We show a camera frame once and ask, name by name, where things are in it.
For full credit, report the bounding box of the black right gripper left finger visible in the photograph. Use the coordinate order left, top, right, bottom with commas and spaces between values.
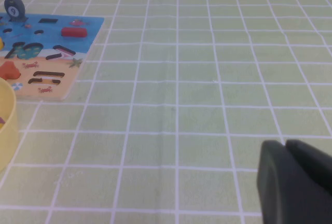
256, 139, 332, 224

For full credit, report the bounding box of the colourful wooden puzzle board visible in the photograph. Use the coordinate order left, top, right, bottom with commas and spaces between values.
0, 13, 105, 102

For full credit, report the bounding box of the dark blue fish piece nine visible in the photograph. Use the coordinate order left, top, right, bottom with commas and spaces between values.
4, 0, 26, 23

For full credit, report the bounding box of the yellow plastic bowl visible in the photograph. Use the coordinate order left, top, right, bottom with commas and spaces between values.
0, 77, 20, 173

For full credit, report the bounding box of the red minus sign piece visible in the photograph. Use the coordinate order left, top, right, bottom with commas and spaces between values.
61, 26, 88, 39

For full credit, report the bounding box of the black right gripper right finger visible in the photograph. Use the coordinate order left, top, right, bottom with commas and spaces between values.
285, 139, 332, 183

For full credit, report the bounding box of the green checkered tablecloth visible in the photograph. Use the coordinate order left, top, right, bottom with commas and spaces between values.
0, 0, 332, 224

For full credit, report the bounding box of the orange plus sign piece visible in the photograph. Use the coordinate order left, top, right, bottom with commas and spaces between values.
0, 60, 22, 80

